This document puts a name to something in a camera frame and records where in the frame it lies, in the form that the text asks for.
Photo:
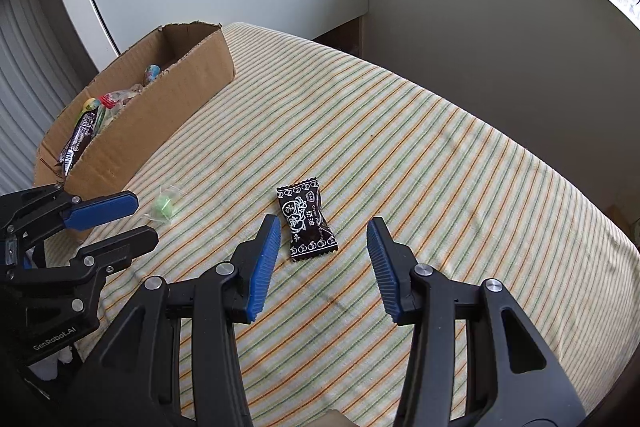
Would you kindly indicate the clear dried plum snack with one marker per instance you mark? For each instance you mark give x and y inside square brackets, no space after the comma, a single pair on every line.
[114,101]

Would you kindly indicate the black candy packet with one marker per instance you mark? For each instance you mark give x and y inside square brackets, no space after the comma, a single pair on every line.
[311,235]

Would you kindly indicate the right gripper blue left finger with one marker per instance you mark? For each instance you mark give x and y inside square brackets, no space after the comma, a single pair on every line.
[169,358]

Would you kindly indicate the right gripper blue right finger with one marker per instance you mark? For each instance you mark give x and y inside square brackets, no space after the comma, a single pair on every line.
[476,359]

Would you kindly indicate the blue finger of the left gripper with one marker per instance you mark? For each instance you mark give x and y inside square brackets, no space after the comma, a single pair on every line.
[117,252]
[82,216]

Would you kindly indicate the small green candy clear wrapper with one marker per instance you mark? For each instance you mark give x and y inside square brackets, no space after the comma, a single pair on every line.
[164,206]

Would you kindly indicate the striped yellow table cloth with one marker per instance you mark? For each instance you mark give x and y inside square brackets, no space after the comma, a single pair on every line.
[467,200]

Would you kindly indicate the snickers bar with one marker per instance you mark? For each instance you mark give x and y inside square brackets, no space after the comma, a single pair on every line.
[79,139]

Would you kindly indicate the brown cardboard box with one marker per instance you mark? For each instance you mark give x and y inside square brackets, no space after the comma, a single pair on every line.
[196,64]

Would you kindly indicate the yellow ball snack green wrapper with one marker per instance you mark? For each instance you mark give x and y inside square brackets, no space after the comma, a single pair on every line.
[90,104]

